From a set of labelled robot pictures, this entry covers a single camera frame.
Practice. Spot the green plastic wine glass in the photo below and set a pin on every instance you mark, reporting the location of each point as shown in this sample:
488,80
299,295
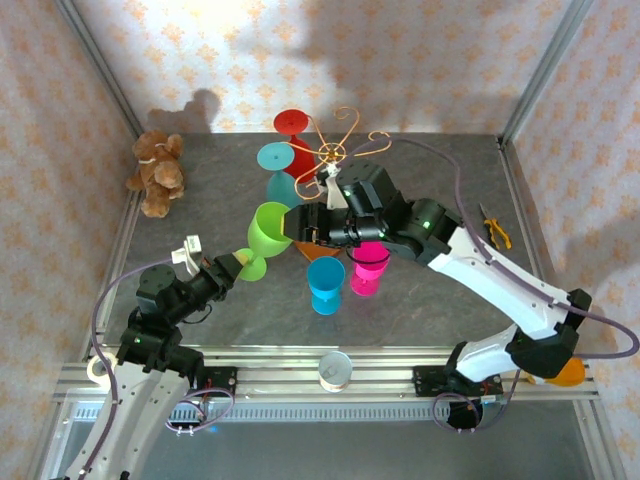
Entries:
267,230

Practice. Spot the blue plastic wine glass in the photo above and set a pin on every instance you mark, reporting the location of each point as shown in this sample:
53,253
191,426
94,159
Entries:
325,280

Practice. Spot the pink plastic wine glass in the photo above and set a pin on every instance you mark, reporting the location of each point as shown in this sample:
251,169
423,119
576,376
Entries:
370,272

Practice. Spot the turquoise plastic wine glass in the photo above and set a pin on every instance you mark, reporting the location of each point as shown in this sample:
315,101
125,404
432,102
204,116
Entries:
275,156

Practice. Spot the red plastic wine glass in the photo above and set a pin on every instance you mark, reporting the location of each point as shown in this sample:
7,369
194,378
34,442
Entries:
290,122

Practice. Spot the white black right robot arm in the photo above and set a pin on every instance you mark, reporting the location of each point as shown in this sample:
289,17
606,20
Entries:
500,285

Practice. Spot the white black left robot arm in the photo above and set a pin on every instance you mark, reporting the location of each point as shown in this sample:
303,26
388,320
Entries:
135,400

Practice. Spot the white tape roll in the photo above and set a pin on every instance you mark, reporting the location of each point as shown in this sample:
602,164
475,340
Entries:
91,375

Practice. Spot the brown teddy bear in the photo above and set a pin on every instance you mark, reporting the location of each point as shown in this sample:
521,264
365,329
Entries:
160,170

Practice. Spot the yellow black needle-nose pliers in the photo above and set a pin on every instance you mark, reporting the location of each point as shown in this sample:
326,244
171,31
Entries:
495,232

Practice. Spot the silver tin can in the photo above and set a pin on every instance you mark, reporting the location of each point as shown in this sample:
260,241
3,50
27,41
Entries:
335,372

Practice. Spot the orange translucent plastic cup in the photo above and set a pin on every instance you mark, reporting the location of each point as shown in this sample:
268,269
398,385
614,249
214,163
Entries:
572,372

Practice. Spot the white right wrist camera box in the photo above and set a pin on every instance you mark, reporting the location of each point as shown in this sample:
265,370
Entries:
335,195

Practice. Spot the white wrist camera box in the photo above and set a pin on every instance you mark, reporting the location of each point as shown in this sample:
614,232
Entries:
190,250
335,195

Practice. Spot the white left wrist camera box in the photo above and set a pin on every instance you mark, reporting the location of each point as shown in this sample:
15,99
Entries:
190,250

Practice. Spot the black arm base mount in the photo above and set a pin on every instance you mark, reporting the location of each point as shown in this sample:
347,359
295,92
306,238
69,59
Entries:
222,382
427,382

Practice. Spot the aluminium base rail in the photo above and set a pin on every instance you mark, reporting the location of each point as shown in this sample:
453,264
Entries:
280,372

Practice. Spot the aluminium frame post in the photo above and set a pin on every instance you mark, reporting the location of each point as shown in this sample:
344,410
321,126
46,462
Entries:
555,50
98,60

